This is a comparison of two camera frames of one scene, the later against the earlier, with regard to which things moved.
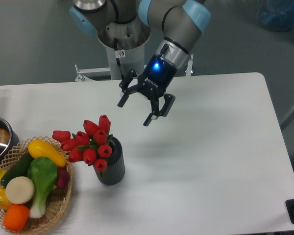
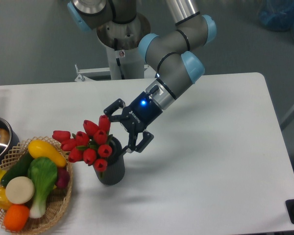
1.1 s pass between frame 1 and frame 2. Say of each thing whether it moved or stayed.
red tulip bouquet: stayed
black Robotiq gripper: moved
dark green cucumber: stayed
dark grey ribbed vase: stayed
